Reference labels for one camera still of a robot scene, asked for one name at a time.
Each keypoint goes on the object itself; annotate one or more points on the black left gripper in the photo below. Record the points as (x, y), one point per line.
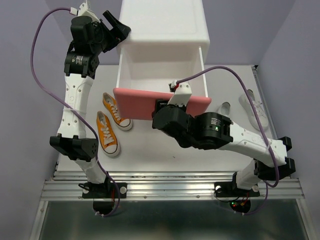
(121, 31)

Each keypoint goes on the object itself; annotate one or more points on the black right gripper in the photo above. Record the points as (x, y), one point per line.
(160, 104)

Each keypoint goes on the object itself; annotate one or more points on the orange sneaker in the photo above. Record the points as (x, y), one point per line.
(107, 138)
(124, 124)

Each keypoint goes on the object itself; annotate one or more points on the orange sneaker front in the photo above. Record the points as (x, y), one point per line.
(107, 138)

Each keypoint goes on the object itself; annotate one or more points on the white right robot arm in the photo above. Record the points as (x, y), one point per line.
(213, 131)

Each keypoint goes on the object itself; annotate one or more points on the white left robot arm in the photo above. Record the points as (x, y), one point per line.
(71, 139)

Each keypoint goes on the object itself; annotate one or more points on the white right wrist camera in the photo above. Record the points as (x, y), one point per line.
(181, 93)

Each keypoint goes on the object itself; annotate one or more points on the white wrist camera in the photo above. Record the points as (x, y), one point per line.
(83, 10)
(181, 93)

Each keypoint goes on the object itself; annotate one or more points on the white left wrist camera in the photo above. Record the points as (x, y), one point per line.
(83, 10)

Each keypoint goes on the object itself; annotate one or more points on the white cabinet frame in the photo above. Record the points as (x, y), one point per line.
(169, 39)

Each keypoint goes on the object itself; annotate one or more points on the aluminium mounting rail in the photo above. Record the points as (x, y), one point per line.
(163, 186)

